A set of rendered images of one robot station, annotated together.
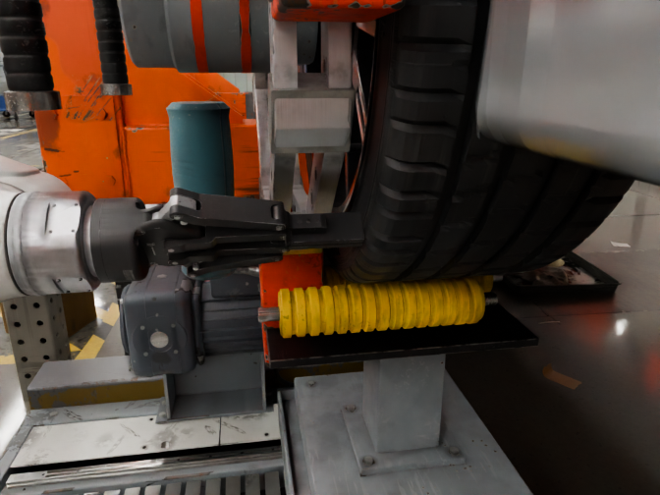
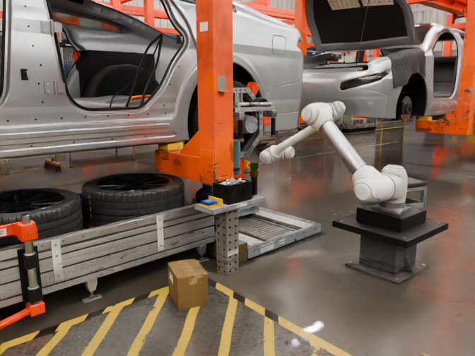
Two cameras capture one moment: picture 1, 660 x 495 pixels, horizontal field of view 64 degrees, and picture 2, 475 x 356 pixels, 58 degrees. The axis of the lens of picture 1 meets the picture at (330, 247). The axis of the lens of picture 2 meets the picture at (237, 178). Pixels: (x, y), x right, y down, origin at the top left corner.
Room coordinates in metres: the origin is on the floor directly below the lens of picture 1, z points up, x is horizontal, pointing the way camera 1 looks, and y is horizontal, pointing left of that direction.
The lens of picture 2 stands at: (2.51, 2.82, 1.11)
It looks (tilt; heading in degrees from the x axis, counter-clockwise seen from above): 12 degrees down; 237
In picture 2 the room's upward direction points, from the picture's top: straight up
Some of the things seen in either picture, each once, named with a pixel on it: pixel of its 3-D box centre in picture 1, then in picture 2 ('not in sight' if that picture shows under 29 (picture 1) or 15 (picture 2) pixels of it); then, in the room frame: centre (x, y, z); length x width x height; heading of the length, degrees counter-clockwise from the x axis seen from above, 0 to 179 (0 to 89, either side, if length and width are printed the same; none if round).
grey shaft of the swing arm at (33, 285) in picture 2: not in sight; (30, 265); (2.28, 0.72, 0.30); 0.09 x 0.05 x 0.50; 9
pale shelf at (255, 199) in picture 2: not in sight; (230, 203); (1.17, 0.72, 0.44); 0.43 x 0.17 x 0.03; 9
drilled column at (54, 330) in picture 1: (35, 314); (227, 239); (1.19, 0.73, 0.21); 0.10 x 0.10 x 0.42; 9
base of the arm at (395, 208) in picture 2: not in sight; (392, 203); (0.30, 1.23, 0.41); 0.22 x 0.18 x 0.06; 13
